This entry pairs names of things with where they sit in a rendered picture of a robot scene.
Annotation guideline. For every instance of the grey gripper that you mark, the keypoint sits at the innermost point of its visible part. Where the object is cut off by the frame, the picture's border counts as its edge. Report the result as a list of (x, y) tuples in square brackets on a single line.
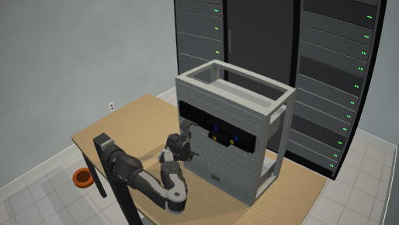
[(174, 143)]

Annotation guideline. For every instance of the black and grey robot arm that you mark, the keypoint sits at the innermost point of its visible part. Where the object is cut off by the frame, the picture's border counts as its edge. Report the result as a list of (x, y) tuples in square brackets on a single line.
[(175, 187)]

